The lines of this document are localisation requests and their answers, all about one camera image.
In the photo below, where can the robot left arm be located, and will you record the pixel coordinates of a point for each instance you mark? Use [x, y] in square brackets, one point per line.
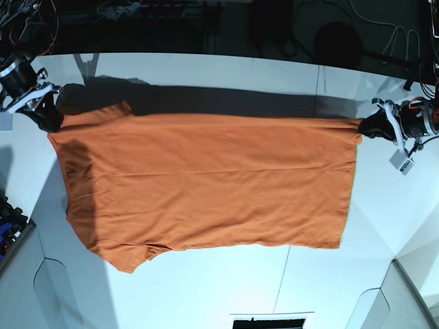
[416, 71]

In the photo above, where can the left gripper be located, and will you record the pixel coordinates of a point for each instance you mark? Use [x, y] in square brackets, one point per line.
[405, 124]

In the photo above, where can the blue black clutter bin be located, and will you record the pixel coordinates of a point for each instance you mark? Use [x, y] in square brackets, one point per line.
[13, 223]

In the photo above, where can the grey right side panel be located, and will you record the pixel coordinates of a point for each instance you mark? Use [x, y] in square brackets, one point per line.
[395, 304]

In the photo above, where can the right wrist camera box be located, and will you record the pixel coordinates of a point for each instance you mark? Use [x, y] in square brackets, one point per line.
[6, 122]

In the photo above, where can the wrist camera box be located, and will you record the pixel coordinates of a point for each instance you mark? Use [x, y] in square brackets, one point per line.
[6, 122]
[401, 162]

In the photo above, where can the grey panel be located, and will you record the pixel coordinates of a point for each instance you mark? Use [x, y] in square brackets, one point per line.
[395, 304]
[36, 291]

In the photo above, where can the orange t-shirt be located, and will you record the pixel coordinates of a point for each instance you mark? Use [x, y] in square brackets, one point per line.
[139, 186]

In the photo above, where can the grey left side panel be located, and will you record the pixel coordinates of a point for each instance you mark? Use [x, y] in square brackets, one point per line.
[36, 291]

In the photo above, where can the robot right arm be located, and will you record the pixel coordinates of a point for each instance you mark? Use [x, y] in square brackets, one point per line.
[16, 52]

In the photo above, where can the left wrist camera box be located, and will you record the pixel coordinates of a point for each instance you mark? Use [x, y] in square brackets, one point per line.
[401, 162]

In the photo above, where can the black round stool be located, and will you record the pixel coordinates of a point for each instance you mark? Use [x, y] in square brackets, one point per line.
[338, 44]

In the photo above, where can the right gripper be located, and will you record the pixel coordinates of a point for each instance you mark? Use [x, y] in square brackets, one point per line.
[25, 88]

